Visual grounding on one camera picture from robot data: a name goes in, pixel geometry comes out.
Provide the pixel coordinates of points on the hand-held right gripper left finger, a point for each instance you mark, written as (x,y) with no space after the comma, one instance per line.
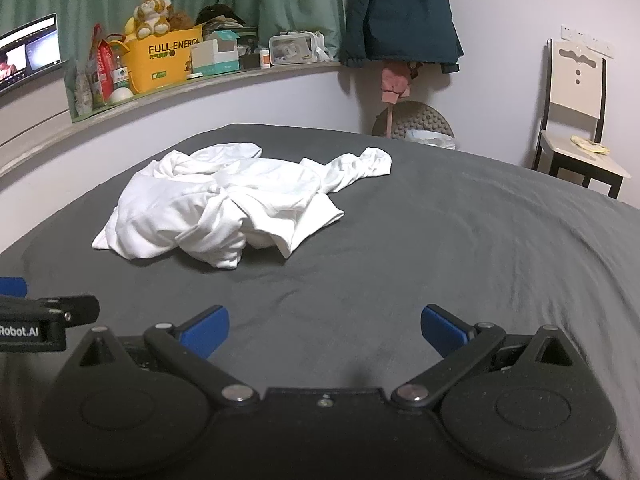
(205,332)

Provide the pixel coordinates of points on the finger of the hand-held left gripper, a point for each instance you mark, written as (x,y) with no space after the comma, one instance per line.
(75,308)
(12,287)

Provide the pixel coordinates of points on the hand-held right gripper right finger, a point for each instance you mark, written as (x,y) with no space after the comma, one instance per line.
(442,332)

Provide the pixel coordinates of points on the white long-sleeve shirt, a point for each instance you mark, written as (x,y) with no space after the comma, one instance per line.
(225,210)

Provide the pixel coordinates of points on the white bedside cabinet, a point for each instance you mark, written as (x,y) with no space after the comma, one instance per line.
(30,120)

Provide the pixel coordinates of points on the white plastic bag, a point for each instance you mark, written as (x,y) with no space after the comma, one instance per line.
(430,137)

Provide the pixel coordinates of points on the clear bag of snacks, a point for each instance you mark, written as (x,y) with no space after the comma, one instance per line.
(85,90)

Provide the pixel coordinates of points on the grey bumpy cushion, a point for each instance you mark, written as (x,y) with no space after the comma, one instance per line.
(420,117)

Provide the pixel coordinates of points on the white round object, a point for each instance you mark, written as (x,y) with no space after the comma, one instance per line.
(121,96)

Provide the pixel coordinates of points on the clear water bottle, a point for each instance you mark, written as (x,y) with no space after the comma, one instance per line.
(120,77)

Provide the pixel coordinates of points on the red snack packet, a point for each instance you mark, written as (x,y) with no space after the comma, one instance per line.
(105,70)

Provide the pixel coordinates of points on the yellow cloth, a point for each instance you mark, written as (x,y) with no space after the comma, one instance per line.
(590,146)

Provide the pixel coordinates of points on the grey window sill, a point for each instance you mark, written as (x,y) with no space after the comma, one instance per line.
(225,80)

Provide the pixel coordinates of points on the pink garment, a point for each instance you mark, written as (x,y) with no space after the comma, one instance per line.
(395,82)

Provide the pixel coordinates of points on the yellow cardboard box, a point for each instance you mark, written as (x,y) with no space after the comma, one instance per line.
(160,65)

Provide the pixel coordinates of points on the white and teal box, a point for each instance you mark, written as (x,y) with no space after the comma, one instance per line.
(210,57)

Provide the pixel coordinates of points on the small white jar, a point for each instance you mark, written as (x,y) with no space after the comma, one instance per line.
(264,57)

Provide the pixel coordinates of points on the dark box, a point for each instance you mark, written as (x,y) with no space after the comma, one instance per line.
(247,40)

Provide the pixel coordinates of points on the small teal box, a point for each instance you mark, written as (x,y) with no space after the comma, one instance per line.
(222,35)

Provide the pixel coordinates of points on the tan plush toy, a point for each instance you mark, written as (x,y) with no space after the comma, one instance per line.
(150,17)

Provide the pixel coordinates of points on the crumpled white bag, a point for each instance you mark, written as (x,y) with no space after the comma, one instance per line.
(327,50)

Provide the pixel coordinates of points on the brown plush toy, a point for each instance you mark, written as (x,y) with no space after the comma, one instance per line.
(181,20)

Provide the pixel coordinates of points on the black cap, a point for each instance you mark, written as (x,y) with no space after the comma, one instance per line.
(217,12)

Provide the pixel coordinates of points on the dark teal jacket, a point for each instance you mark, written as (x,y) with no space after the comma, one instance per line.
(400,10)

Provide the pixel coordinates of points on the cream chair with dark frame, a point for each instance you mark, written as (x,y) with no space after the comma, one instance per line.
(575,85)

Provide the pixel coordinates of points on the white wall socket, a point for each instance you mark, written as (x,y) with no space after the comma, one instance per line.
(570,32)
(606,48)
(588,40)

